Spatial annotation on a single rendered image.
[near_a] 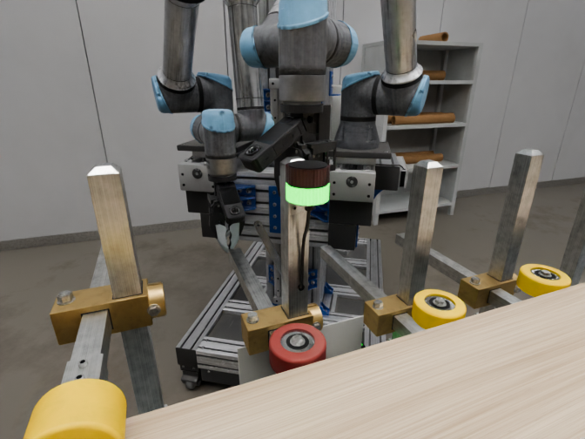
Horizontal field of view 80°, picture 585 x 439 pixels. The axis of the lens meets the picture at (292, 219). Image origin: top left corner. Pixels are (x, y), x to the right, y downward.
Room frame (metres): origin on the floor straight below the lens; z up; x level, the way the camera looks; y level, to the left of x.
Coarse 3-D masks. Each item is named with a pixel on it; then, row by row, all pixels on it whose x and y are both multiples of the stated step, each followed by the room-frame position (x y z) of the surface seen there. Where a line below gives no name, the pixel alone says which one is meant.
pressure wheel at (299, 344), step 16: (272, 336) 0.40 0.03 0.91; (288, 336) 0.40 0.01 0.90; (304, 336) 0.40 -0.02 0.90; (320, 336) 0.40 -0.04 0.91; (272, 352) 0.37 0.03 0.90; (288, 352) 0.37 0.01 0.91; (304, 352) 0.37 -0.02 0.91; (320, 352) 0.37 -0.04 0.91; (272, 368) 0.37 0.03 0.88; (288, 368) 0.35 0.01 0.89
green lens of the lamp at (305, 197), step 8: (328, 184) 0.46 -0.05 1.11; (288, 192) 0.45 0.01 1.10; (296, 192) 0.44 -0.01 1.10; (304, 192) 0.44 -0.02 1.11; (312, 192) 0.44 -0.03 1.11; (320, 192) 0.44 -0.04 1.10; (328, 192) 0.46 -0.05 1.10; (288, 200) 0.45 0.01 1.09; (296, 200) 0.44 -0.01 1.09; (304, 200) 0.44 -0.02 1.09; (312, 200) 0.44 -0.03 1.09; (320, 200) 0.44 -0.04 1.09
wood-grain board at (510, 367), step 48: (576, 288) 0.53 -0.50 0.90; (432, 336) 0.41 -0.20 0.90; (480, 336) 0.41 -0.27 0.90; (528, 336) 0.41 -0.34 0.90; (576, 336) 0.41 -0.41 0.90; (288, 384) 0.32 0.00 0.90; (336, 384) 0.32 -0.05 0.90; (384, 384) 0.32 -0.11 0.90; (432, 384) 0.32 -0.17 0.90; (480, 384) 0.32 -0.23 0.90; (528, 384) 0.32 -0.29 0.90; (576, 384) 0.32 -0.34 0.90; (144, 432) 0.26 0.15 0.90; (192, 432) 0.26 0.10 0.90; (240, 432) 0.26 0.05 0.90; (288, 432) 0.26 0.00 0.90; (336, 432) 0.26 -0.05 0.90; (384, 432) 0.26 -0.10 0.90; (432, 432) 0.26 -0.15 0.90; (480, 432) 0.26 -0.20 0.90; (528, 432) 0.26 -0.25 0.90; (576, 432) 0.26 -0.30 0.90
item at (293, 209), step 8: (304, 160) 0.49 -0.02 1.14; (312, 160) 0.49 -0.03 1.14; (296, 168) 0.45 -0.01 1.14; (304, 168) 0.44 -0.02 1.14; (312, 168) 0.44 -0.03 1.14; (320, 168) 0.45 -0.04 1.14; (288, 184) 0.46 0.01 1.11; (296, 208) 0.49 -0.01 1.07; (304, 208) 0.49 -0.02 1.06; (312, 208) 0.46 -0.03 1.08; (304, 232) 0.47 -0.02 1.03; (304, 240) 0.48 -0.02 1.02; (304, 248) 0.49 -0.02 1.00; (304, 256) 0.49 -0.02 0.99
